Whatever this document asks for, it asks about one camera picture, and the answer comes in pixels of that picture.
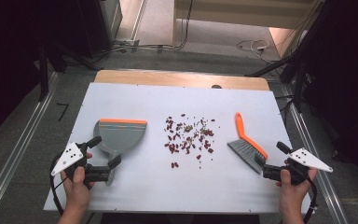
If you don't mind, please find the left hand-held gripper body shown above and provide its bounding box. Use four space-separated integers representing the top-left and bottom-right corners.
50 142 111 184

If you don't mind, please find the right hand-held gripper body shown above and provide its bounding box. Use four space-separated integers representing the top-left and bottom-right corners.
262 147 334 187

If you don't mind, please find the orange brush with grey bristles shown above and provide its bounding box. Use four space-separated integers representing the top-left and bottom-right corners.
227 112 269 175

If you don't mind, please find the grey dustpan with orange edge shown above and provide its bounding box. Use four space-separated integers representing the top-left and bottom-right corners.
92 118 148 188

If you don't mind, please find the pile of red beans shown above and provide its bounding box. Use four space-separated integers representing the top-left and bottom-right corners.
163 113 222 171

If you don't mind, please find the person's left hand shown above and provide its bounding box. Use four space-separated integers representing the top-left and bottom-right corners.
60 151 96 213

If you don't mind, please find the person's right hand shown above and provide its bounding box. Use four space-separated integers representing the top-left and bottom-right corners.
275 167 319 215

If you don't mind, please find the white table mat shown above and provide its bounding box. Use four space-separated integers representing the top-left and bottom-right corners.
42 81 312 216

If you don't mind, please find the black metal stand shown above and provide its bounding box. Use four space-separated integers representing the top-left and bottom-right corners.
37 41 50 103
293 60 306 114

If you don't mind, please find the black curtain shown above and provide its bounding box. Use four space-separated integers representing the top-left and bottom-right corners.
287 0 358 190
0 0 102 147

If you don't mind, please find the dark cabinet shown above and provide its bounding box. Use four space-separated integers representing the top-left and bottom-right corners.
76 0 124 60

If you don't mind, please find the light wooden platform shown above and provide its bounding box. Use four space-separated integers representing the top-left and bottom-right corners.
172 0 324 49

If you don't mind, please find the metal floor rail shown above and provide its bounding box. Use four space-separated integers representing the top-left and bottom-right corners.
280 83 350 224
0 72 61 224

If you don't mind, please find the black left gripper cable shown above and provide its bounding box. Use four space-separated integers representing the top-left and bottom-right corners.
49 154 67 217

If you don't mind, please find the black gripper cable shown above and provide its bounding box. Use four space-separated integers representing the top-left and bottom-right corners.
49 154 67 217
302 176 320 224

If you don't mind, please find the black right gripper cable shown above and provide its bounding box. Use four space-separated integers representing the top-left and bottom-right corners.
302 176 320 224

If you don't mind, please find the white cable with plug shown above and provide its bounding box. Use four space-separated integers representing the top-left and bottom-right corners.
236 39 272 58

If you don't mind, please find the bundle of floor cables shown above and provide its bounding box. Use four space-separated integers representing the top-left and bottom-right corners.
111 0 195 54

